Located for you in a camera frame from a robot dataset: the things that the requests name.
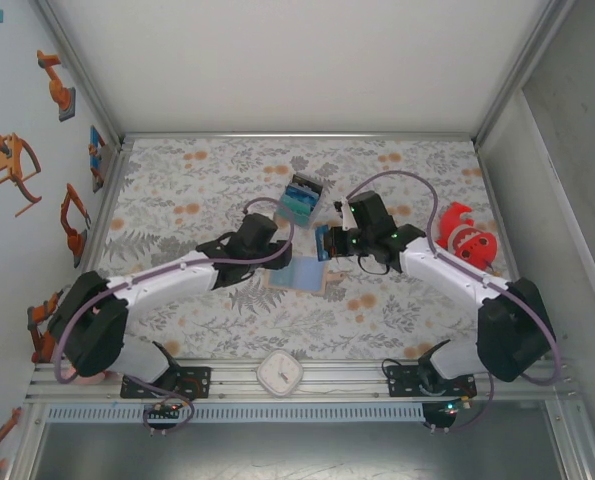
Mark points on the aluminium side rail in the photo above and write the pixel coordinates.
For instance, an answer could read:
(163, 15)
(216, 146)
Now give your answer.
(102, 235)

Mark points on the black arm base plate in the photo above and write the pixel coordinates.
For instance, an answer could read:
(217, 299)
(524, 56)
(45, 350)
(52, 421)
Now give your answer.
(399, 380)
(197, 382)

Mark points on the white square clock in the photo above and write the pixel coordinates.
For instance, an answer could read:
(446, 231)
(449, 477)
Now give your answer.
(279, 372)

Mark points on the small circuit board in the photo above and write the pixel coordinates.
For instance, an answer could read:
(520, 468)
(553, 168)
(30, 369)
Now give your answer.
(452, 407)
(167, 410)

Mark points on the black credit card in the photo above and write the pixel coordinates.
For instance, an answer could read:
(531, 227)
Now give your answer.
(308, 182)

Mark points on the wide aluminium frame rail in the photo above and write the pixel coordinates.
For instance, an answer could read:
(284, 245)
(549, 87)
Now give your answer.
(342, 375)

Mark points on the blue orange wall figure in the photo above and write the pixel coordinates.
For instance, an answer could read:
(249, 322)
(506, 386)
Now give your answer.
(95, 145)

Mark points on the aluminium frame post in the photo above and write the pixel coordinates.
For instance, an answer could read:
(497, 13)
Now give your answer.
(77, 65)
(522, 65)

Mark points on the orange curved gripper wall figure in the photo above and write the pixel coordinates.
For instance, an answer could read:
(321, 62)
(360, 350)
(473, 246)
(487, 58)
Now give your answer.
(7, 160)

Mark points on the floral tablecloth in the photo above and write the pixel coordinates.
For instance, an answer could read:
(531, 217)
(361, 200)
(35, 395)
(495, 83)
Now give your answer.
(227, 325)

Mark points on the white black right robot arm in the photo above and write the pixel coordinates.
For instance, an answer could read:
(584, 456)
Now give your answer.
(452, 270)

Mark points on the red fish toy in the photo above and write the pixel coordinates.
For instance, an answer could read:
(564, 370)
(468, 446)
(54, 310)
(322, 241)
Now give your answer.
(472, 245)

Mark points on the pink pig plush toy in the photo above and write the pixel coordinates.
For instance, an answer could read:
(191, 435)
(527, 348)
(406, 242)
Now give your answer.
(89, 378)

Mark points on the dark blue credit card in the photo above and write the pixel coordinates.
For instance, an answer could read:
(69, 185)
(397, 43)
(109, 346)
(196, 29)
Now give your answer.
(299, 192)

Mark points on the bright blue credit card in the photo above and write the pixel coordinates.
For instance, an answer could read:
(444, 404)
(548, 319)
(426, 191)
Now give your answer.
(321, 245)

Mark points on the light teal credit card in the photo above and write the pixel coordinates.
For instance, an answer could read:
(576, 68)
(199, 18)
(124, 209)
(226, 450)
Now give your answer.
(289, 217)

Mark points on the thin aluminium frame rail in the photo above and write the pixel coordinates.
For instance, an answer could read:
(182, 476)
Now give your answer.
(297, 136)

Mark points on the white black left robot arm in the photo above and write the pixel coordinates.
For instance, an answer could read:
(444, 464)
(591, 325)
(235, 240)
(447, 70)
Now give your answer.
(167, 272)

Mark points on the beige card holder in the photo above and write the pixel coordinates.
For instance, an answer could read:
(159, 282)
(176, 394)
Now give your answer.
(302, 275)

